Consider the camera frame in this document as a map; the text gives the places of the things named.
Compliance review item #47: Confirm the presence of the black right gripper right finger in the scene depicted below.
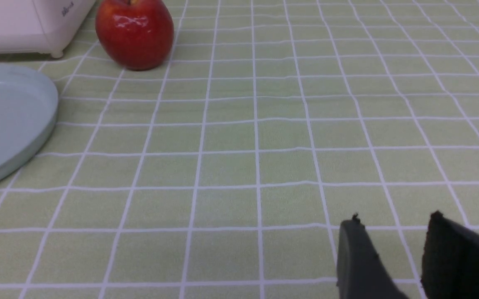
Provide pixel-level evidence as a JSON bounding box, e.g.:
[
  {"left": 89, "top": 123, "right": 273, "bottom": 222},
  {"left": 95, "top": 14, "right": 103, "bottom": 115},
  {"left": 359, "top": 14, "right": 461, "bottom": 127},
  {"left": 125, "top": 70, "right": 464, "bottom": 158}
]
[{"left": 420, "top": 211, "right": 479, "bottom": 299}]

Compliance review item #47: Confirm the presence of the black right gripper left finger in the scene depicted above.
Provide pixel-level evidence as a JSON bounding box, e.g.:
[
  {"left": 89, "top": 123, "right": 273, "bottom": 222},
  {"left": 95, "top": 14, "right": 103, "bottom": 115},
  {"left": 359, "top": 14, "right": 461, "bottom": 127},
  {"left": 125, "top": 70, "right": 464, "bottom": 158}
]
[{"left": 336, "top": 213, "right": 407, "bottom": 299}]

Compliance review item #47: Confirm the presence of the green checkered tablecloth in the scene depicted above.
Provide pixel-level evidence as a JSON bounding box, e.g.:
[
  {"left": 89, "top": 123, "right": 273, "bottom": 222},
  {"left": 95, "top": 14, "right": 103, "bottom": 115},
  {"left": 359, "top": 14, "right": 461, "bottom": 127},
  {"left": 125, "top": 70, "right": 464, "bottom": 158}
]
[{"left": 0, "top": 0, "right": 479, "bottom": 299}]

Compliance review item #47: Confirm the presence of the red apple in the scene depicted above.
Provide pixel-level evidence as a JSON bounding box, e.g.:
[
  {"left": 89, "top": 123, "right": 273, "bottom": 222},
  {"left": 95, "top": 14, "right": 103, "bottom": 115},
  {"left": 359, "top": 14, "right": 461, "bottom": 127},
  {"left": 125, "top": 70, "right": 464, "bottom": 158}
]
[{"left": 95, "top": 0, "right": 174, "bottom": 71}]

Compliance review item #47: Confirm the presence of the light blue plate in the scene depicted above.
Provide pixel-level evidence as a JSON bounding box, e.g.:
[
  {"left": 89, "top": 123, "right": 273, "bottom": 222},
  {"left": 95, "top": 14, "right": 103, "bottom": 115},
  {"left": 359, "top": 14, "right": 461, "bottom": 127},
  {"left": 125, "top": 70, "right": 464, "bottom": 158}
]
[{"left": 0, "top": 63, "right": 59, "bottom": 181}]

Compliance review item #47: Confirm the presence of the white toaster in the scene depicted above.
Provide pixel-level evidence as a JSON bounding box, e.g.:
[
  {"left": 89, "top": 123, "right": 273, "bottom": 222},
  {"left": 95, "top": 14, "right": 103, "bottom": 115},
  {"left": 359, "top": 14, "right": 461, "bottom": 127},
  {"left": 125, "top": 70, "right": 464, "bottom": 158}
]
[{"left": 0, "top": 0, "right": 95, "bottom": 59}]

